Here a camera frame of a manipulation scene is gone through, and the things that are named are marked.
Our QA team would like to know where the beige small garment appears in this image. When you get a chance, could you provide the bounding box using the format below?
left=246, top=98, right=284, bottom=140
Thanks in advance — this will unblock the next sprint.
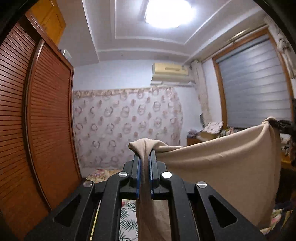
left=129, top=119, right=281, bottom=240

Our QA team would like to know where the floral rose bedspread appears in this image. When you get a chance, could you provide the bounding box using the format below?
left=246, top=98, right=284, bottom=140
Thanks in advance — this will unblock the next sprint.
left=86, top=169, right=121, bottom=184

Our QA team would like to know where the green leaf print blanket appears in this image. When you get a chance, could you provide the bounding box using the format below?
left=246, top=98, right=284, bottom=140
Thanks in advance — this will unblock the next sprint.
left=118, top=199, right=138, bottom=241

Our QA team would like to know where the grey window roller blind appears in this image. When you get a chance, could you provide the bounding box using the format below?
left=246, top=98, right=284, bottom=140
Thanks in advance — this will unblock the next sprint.
left=216, top=34, right=292, bottom=128

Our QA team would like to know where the circle pattern lace curtain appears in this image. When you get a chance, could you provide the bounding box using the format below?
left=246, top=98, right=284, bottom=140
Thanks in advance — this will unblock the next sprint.
left=73, top=87, right=183, bottom=171

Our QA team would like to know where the floral cloth on box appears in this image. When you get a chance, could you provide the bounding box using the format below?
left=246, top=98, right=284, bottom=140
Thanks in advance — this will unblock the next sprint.
left=203, top=121, right=224, bottom=135

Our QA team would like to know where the brown louvered wardrobe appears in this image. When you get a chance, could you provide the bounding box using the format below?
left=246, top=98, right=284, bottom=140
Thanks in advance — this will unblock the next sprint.
left=1, top=13, right=81, bottom=240

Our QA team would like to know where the round ceiling lamp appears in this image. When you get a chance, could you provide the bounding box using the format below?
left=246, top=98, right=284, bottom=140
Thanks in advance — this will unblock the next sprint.
left=145, top=0, right=197, bottom=29

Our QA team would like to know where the beige wall air conditioner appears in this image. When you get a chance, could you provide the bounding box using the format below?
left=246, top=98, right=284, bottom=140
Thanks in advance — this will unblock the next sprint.
left=151, top=63, right=195, bottom=86

